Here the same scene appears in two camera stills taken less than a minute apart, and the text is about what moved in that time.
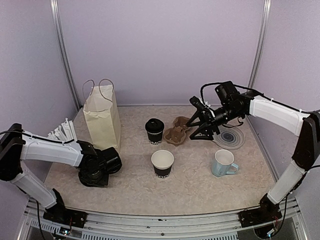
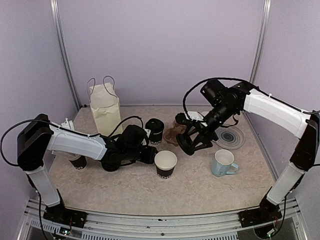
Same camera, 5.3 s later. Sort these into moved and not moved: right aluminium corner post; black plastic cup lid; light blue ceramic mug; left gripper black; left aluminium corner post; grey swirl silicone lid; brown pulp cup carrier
Moved: left gripper black
Not moved: left aluminium corner post; grey swirl silicone lid; right aluminium corner post; light blue ceramic mug; black plastic cup lid; brown pulp cup carrier
